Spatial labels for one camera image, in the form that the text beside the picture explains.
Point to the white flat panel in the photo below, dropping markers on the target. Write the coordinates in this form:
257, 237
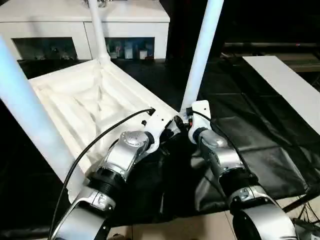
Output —
287, 82

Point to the dark long shelf board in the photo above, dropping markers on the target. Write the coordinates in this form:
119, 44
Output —
270, 45

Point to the grey floor device with label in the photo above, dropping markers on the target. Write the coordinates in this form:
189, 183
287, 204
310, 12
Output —
308, 230

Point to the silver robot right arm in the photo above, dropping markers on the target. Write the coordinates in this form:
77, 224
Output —
225, 155

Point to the black work mat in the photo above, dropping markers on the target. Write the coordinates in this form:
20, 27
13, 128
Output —
262, 137

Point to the white plastic table leg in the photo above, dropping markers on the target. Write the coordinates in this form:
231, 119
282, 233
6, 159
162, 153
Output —
98, 30
202, 50
32, 105

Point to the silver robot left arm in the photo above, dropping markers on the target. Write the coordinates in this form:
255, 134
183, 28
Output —
122, 155

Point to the white plastic table top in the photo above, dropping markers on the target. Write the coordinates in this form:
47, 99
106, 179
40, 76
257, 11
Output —
87, 100

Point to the white glass-door cabinet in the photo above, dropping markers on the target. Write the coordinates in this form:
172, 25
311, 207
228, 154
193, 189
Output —
50, 17

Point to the dark thin rod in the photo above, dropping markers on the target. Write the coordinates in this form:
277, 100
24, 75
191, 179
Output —
300, 200

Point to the dark bag on cabinet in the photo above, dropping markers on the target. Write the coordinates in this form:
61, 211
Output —
102, 2

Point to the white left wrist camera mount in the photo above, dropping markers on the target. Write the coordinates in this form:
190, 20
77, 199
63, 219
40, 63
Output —
156, 122

